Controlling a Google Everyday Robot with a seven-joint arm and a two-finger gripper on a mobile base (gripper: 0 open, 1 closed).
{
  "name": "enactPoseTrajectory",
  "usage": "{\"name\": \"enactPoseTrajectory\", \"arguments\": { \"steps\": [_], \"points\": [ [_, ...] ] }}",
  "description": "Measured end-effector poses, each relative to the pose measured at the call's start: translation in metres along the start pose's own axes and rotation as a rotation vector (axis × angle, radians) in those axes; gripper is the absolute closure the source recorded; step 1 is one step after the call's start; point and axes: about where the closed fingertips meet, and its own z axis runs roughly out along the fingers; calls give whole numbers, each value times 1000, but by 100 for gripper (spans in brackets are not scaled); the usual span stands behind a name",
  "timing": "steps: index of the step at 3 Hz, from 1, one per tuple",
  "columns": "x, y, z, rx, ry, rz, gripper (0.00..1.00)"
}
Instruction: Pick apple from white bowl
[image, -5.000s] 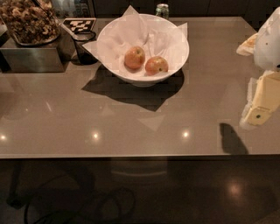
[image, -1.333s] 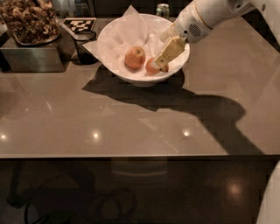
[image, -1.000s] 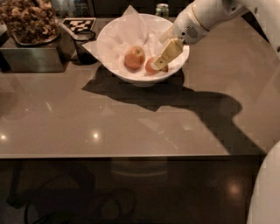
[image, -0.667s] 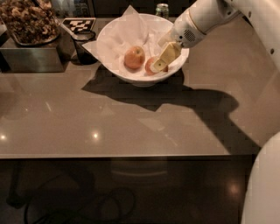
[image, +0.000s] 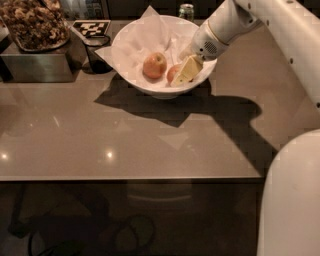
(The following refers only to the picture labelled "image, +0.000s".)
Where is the black cable on floor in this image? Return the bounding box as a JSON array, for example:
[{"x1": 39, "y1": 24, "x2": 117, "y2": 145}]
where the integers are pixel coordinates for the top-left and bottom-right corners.
[{"x1": 27, "y1": 199, "x2": 156, "y2": 256}]

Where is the white bowl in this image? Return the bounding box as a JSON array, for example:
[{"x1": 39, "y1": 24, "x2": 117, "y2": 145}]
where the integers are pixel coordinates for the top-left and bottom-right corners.
[{"x1": 110, "y1": 14, "x2": 218, "y2": 100}]

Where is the white paper liner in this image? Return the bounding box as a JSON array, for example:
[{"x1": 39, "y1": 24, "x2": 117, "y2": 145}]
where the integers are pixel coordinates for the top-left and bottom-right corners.
[{"x1": 94, "y1": 5, "x2": 214, "y2": 88}]

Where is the jar of granola snacks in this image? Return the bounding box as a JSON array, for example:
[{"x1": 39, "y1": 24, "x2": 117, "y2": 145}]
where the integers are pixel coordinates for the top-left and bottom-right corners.
[{"x1": 0, "y1": 0, "x2": 70, "y2": 52}]

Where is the red-yellow apple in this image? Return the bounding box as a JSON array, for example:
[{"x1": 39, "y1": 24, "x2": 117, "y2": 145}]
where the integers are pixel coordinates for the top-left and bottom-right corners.
[
  {"x1": 143, "y1": 52, "x2": 167, "y2": 79},
  {"x1": 167, "y1": 64, "x2": 181, "y2": 83}
]

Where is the black white marker tag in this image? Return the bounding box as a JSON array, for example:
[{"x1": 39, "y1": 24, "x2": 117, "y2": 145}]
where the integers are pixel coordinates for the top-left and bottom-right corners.
[{"x1": 72, "y1": 20, "x2": 111, "y2": 38}]

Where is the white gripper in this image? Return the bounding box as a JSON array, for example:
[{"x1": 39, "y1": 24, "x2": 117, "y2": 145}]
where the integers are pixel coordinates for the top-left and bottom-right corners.
[{"x1": 171, "y1": 0, "x2": 261, "y2": 87}]

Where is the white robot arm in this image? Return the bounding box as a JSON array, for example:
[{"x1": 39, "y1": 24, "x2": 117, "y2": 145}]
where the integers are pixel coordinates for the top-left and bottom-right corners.
[{"x1": 173, "y1": 0, "x2": 320, "y2": 256}]

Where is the green glass jar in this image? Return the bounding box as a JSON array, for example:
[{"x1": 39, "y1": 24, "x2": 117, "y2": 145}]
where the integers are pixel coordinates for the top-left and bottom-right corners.
[{"x1": 178, "y1": 3, "x2": 194, "y2": 22}]

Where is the black wire cup holder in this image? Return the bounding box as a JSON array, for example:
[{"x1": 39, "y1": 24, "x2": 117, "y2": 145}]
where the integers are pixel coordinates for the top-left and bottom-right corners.
[{"x1": 83, "y1": 35, "x2": 112, "y2": 74}]

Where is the steel box stand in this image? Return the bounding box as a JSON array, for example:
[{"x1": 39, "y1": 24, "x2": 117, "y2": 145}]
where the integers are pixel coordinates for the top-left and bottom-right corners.
[{"x1": 0, "y1": 33, "x2": 87, "y2": 83}]

